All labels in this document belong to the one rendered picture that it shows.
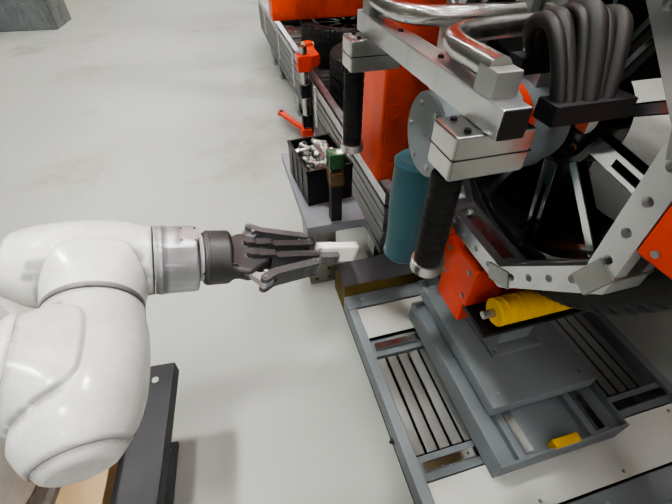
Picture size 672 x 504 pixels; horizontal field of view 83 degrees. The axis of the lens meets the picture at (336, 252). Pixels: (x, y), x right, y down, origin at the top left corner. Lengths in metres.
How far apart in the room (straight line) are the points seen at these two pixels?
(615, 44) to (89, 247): 0.56
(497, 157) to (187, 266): 0.38
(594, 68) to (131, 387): 0.51
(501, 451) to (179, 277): 0.86
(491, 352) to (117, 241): 0.92
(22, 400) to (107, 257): 0.16
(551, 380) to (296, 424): 0.70
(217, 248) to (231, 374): 0.84
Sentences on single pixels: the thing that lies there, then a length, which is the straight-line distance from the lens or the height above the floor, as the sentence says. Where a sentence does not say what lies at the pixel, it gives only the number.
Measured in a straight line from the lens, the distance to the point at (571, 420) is 1.21.
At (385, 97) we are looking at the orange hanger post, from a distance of 1.00.
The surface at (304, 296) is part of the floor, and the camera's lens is 1.46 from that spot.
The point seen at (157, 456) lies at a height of 0.30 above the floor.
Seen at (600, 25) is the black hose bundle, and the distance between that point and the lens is 0.46.
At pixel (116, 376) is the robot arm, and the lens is 0.40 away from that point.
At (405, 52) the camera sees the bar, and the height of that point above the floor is 0.97.
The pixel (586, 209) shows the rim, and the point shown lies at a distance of 0.74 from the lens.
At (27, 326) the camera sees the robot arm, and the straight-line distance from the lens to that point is 0.43.
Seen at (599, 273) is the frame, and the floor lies 0.76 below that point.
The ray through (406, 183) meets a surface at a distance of 0.77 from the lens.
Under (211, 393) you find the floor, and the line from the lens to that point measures 1.30.
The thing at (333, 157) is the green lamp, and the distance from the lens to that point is 0.94.
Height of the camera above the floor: 1.12
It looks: 43 degrees down
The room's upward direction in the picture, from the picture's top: straight up
